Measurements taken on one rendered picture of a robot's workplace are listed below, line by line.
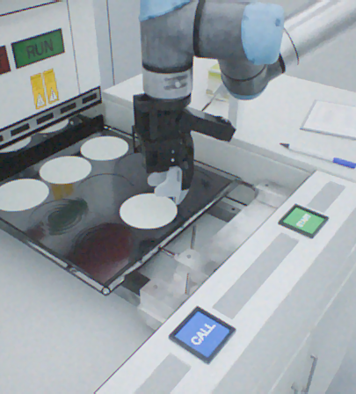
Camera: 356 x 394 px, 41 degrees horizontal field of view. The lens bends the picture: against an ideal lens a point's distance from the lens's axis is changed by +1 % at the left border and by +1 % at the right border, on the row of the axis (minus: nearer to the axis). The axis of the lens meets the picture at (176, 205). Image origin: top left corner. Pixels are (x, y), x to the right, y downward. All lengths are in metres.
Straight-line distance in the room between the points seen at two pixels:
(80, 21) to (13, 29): 0.16
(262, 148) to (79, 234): 0.37
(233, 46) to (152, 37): 0.11
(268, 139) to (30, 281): 0.50
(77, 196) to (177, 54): 0.34
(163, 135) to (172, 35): 0.16
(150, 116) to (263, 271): 0.28
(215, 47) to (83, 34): 0.46
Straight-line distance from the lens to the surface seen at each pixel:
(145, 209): 0.83
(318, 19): 0.78
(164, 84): 0.68
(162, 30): 0.66
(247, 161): 0.92
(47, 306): 0.80
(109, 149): 1.01
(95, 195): 0.87
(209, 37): 0.64
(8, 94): 0.97
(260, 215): 0.86
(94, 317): 0.77
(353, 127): 1.00
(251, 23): 0.64
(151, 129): 0.72
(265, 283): 0.62
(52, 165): 0.98
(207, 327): 0.56
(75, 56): 1.05
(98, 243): 0.77
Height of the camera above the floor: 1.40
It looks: 37 degrees down
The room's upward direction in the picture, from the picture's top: straight up
